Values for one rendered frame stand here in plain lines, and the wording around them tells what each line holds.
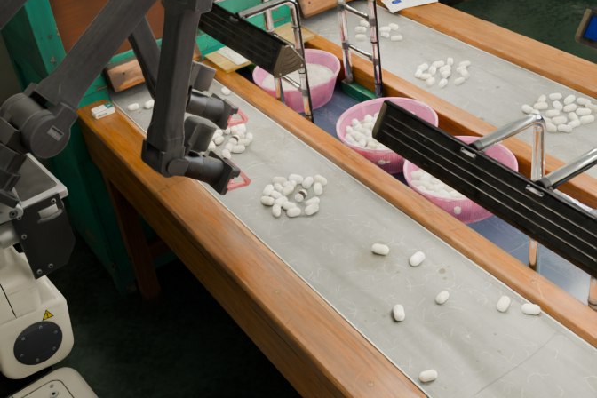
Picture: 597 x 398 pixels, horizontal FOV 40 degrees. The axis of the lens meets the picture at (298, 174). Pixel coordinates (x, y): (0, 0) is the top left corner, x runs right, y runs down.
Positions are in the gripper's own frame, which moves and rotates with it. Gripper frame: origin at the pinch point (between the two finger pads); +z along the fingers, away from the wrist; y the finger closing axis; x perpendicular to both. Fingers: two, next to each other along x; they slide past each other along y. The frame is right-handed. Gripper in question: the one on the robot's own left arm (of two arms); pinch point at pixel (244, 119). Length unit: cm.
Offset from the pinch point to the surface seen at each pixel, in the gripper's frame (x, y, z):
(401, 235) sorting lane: 3, -57, 10
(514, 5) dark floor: -82, 128, 230
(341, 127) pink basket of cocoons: -8.3, -11.6, 21.8
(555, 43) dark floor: -69, 81, 215
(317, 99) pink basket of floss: -10.3, 12.2, 30.4
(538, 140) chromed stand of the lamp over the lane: -29, -84, -1
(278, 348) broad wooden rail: 32, -61, -14
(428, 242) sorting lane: 1, -62, 12
